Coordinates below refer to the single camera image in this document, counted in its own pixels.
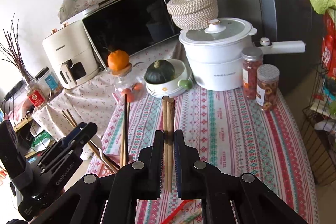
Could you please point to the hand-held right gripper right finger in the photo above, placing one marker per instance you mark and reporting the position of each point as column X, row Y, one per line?
column 183, row 161

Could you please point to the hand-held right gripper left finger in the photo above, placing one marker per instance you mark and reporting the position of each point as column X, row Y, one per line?
column 157, row 155

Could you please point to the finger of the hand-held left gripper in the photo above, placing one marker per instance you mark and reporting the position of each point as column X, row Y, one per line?
column 65, row 141
column 89, row 134

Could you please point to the bunch of wooden chopsticks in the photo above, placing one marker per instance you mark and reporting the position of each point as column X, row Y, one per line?
column 105, row 161

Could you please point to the pink perforated utensil holder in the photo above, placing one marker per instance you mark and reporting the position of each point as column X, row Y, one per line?
column 113, row 157

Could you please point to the single wooden chopstick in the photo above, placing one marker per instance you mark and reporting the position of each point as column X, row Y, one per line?
column 165, row 119

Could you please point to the black chopstick with gold band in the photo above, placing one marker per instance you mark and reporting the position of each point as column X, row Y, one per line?
column 125, row 121

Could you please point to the green package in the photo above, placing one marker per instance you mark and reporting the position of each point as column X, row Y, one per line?
column 39, row 140

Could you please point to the small-flower print cloth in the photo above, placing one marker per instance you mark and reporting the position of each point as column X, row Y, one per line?
column 86, row 98

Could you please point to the striped patterned tablecloth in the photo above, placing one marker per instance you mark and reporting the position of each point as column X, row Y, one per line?
column 223, row 129

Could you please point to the clear jar with red label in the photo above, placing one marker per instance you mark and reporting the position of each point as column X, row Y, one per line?
column 35, row 99

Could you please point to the red chopsticks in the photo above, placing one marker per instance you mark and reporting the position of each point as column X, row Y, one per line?
column 174, row 213

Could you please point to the clear jar with blue label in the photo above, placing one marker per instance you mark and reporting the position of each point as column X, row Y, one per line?
column 50, row 82

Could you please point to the glass jar with wooden lid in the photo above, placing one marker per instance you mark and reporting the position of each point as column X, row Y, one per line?
column 123, row 82

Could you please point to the orange tangerine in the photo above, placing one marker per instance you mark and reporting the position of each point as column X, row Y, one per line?
column 118, row 61

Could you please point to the dried twig bunch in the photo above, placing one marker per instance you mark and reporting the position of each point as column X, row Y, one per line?
column 25, row 71

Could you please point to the dark green squash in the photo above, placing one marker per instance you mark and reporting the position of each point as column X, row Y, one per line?
column 158, row 73

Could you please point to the white air fryer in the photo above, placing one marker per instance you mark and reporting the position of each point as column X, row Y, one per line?
column 68, row 50

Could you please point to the white electric cooking pot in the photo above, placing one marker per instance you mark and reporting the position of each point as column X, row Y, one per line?
column 215, row 66

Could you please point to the jar of red dried fruit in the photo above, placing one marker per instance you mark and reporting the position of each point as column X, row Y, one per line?
column 249, row 77

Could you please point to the jar of dried fruit rings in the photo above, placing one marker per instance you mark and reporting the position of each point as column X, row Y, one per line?
column 266, row 90

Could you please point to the silver microwave oven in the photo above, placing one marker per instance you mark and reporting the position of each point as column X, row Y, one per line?
column 126, row 24

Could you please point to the woven lidded basket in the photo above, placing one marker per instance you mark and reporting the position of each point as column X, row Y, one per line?
column 193, row 11

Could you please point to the red plastic bag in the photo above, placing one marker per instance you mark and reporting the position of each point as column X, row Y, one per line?
column 329, row 50

